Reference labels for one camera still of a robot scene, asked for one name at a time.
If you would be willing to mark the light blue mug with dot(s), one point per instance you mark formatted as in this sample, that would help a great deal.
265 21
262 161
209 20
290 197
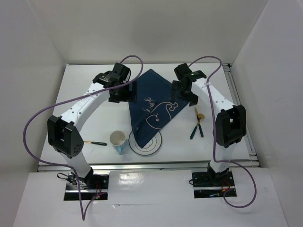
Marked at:
118 141

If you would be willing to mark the blue whale placemat cloth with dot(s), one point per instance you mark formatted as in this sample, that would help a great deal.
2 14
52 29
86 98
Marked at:
153 108

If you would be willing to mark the gold fork dark handle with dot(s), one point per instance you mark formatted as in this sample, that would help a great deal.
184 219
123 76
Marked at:
96 143

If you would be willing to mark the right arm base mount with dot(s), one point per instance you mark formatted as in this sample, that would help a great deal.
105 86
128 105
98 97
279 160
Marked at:
204 188

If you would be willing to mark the aluminium table frame rail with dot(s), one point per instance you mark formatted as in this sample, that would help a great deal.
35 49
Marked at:
109 117

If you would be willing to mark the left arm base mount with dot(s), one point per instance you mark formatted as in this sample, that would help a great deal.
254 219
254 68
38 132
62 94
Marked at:
98 188

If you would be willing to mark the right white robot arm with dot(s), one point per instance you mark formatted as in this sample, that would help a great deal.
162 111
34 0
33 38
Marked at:
229 119

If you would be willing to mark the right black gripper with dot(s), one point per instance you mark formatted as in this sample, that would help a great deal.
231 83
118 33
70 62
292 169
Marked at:
192 99

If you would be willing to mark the white plate blue rim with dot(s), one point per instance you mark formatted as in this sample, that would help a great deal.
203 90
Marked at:
150 149

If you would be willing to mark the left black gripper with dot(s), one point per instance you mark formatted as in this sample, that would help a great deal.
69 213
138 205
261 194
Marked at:
129 95

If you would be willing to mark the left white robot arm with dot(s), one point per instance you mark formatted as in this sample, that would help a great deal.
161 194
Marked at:
64 131

